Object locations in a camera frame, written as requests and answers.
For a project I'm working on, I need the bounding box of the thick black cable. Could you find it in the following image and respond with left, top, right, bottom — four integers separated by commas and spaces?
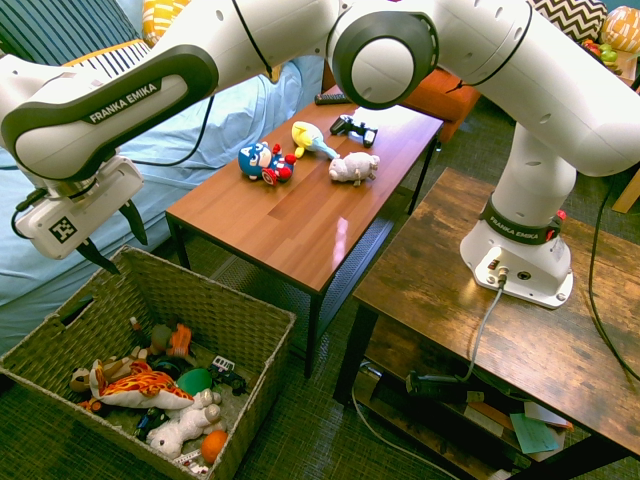
587, 174, 640, 384

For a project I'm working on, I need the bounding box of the grey brown plush toy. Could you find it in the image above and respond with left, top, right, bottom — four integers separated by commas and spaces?
128, 316, 174, 357

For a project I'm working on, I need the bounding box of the pile of toy fruit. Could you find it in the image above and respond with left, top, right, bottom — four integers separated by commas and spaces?
581, 38, 625, 77

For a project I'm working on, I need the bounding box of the flame pattern plush toy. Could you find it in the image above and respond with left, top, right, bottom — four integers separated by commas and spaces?
88, 360, 195, 412

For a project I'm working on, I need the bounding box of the dark blue striped pillow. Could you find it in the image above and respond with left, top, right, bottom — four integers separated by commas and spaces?
0, 0, 142, 66

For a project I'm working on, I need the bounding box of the yellow white patterned pillow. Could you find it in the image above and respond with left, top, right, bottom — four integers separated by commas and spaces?
141, 0, 192, 49

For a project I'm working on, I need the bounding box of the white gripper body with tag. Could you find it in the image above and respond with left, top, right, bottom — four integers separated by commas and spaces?
14, 154, 146, 261

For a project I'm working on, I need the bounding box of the black white chevron pillow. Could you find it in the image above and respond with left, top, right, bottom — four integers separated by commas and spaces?
529, 0, 610, 45

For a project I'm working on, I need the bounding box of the round yellow patterned cushion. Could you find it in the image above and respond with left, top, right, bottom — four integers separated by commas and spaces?
600, 5, 640, 53

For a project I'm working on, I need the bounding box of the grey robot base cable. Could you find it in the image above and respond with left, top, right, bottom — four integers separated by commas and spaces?
457, 283, 507, 384

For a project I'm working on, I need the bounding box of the small dark blue toy car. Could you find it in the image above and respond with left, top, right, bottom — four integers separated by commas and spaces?
133, 406, 171, 442

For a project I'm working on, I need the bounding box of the white plush bear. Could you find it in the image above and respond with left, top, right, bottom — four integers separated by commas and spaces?
145, 388, 224, 460

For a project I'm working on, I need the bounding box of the wood coffee table black frame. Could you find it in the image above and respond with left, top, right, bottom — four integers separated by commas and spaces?
164, 84, 445, 380

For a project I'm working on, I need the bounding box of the green ball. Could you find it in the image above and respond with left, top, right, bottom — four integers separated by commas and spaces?
175, 367, 213, 396

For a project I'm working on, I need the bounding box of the black game controller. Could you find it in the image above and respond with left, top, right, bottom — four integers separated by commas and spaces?
329, 114, 379, 149

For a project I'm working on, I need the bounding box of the yellow and blue plush toy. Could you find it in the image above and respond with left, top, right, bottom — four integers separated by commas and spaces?
291, 120, 341, 161

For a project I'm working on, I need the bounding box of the white navy striped pillow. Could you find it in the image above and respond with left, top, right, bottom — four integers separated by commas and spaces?
63, 38, 153, 80

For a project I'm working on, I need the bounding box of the black power adapter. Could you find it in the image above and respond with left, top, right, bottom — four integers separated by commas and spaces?
405, 369, 472, 402

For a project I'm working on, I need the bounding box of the small white red toy car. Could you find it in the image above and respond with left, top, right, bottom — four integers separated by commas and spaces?
172, 449, 212, 476

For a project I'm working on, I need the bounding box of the woven wicker basket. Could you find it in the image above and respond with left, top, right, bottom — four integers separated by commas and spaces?
0, 244, 298, 480

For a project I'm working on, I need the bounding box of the grey pig plush toy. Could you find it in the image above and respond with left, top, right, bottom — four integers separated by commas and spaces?
327, 151, 382, 188

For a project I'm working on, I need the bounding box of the Captain America plush toy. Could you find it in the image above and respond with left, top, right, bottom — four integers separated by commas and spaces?
237, 141, 298, 188

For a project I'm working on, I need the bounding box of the orange toy car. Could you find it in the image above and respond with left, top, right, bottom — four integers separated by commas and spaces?
166, 323, 195, 359

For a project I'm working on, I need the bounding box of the white floor cable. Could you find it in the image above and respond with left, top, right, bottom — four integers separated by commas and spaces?
349, 384, 459, 480

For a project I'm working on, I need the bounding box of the teal paper sheet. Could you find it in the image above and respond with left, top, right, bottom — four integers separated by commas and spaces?
509, 411, 561, 455

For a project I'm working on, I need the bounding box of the orange upholstered ottoman sofa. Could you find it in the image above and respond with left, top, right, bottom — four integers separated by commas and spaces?
322, 59, 483, 145

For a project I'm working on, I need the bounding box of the light wooden furniture piece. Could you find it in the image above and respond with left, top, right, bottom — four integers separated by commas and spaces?
611, 167, 640, 215

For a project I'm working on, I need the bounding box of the bed with light blue sheet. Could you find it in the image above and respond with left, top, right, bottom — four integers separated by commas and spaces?
0, 53, 326, 351

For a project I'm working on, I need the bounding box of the rustic brown wooden table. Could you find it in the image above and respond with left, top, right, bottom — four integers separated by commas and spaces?
333, 167, 640, 480

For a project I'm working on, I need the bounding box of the orange ball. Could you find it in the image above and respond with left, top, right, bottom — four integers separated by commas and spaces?
200, 429, 230, 465

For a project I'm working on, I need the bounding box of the brown striped plush toy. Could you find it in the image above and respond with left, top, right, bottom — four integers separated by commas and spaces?
68, 355, 149, 399

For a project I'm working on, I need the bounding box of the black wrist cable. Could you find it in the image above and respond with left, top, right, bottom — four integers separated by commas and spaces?
128, 0, 275, 169

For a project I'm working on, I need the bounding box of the blue white toy truck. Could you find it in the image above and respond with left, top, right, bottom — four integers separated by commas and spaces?
206, 354, 249, 397

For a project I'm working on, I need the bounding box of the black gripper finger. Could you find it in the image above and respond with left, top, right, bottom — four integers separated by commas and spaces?
118, 199, 150, 246
75, 238, 122, 276

